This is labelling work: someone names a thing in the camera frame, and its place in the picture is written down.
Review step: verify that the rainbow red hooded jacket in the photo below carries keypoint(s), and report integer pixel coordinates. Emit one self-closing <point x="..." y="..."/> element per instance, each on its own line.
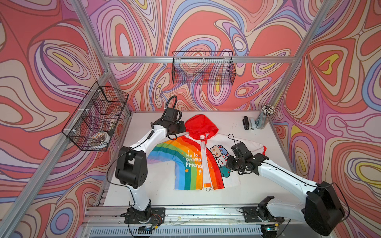
<point x="200" y="156"/>

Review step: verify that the black wire basket back wall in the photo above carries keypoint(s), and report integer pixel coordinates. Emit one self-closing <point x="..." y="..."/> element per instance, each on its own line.
<point x="203" y="67"/>

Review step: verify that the black wire basket left wall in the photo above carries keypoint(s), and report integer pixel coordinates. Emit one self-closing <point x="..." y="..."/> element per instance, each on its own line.
<point x="100" y="110"/>

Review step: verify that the round item in left basket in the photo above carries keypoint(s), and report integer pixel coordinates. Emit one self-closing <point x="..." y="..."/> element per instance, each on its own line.
<point x="99" y="139"/>

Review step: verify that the black wire basket wall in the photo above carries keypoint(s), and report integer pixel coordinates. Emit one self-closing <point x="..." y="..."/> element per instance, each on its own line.
<point x="203" y="67"/>
<point x="100" y="110"/>

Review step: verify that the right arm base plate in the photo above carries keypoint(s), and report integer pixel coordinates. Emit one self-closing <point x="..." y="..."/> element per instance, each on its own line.
<point x="255" y="214"/>

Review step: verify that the metal cup of pencils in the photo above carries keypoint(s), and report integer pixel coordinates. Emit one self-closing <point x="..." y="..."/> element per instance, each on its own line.
<point x="265" y="113"/>

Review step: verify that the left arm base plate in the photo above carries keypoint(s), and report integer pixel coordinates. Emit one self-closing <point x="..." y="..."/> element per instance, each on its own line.
<point x="149" y="220"/>

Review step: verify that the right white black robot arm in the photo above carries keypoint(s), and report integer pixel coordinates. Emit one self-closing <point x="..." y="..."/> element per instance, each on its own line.
<point x="318" y="206"/>

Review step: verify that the black stapler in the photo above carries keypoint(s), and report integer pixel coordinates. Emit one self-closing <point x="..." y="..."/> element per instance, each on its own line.
<point x="246" y="123"/>

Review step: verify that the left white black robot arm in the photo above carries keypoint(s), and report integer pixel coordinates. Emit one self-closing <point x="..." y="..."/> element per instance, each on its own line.
<point x="132" y="170"/>

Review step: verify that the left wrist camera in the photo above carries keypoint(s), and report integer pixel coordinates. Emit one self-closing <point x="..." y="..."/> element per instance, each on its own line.
<point x="172" y="115"/>

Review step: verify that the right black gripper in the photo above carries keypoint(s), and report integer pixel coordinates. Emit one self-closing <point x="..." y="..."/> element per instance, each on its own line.
<point x="229" y="163"/>

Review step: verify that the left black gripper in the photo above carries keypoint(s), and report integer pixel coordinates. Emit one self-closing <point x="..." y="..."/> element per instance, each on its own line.
<point x="182" y="128"/>

